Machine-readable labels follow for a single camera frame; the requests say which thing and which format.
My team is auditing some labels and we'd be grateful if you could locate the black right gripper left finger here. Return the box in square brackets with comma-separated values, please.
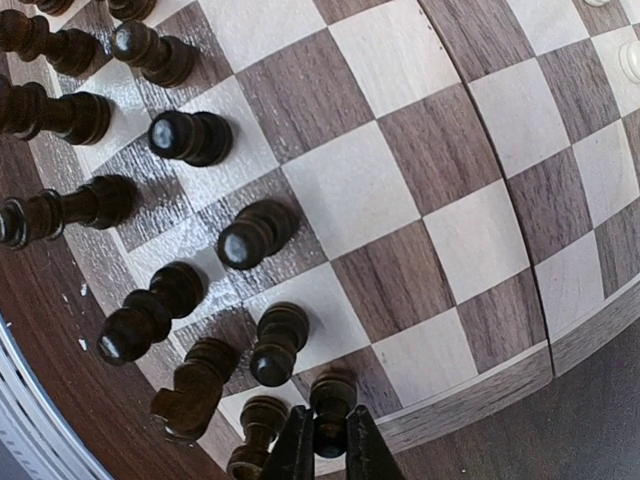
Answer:
[259, 406, 315, 480]

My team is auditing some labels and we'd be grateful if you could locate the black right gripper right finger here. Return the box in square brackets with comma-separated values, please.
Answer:
[346, 405, 405, 480]

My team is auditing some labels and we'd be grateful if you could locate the dark corner rook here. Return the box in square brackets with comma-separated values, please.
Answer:
[226, 395, 289, 480]

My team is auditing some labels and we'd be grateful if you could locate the dark pawn file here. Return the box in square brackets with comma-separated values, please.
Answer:
[110, 20, 199, 88]
[309, 369, 357, 459]
[147, 110, 234, 167]

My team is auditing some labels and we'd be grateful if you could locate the dark knight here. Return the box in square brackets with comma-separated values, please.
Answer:
[150, 337, 240, 444]

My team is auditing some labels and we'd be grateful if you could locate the dark pawn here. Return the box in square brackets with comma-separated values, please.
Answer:
[249, 302, 310, 387]

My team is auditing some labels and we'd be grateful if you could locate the dark bishop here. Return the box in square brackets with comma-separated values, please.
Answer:
[96, 261, 208, 366]

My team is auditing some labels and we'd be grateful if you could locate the dark king chess piece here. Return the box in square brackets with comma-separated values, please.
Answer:
[1, 175, 139, 250]

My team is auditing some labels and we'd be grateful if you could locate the dark queen chess piece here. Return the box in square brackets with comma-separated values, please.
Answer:
[1, 75, 111, 145]

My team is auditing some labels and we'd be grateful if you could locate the dark pawn chess piece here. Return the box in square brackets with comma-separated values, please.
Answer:
[216, 199, 299, 270]

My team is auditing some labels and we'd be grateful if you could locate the wooden chess board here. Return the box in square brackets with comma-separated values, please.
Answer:
[1, 1, 639, 479]

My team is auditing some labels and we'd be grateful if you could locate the aluminium front frame rail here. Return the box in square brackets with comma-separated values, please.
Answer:
[1, 322, 112, 479]

